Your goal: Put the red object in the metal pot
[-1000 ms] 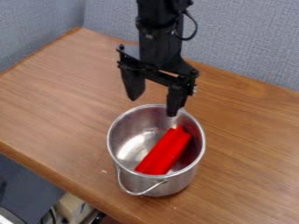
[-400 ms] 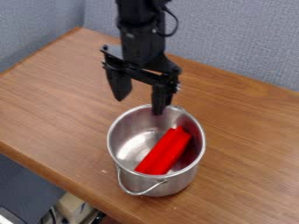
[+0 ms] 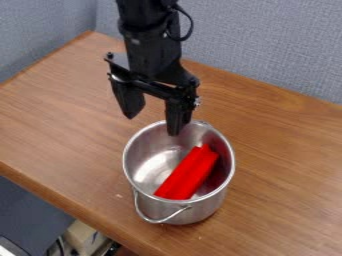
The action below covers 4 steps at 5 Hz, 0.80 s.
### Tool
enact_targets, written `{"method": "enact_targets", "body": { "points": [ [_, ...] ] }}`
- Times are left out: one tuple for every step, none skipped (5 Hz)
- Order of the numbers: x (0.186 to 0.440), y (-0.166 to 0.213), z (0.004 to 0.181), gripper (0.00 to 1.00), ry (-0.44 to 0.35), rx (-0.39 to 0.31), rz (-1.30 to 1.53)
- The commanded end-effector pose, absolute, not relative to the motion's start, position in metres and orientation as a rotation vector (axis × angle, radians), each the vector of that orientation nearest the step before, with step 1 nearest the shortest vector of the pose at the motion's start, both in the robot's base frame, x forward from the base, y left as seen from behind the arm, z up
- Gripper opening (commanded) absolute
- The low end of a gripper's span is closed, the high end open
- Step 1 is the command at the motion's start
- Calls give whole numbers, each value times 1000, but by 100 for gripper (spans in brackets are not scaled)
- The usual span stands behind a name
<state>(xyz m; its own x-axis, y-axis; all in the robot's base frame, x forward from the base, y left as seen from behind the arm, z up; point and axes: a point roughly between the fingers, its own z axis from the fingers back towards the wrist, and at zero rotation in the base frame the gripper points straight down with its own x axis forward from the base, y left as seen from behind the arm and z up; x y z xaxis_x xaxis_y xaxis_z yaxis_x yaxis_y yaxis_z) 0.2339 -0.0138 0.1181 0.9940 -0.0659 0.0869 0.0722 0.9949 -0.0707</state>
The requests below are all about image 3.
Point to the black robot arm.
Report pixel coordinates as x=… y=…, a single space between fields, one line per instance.
x=149 y=25

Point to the red block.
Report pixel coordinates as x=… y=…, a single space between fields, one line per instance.
x=189 y=175

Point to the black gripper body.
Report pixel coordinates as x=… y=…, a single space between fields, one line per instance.
x=154 y=66

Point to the beige box under table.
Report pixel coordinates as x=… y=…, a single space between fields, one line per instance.
x=82 y=241

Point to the stainless steel pot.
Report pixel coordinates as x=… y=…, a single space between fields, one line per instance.
x=152 y=156

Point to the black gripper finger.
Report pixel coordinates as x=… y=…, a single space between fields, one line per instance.
x=178 y=114
x=129 y=96

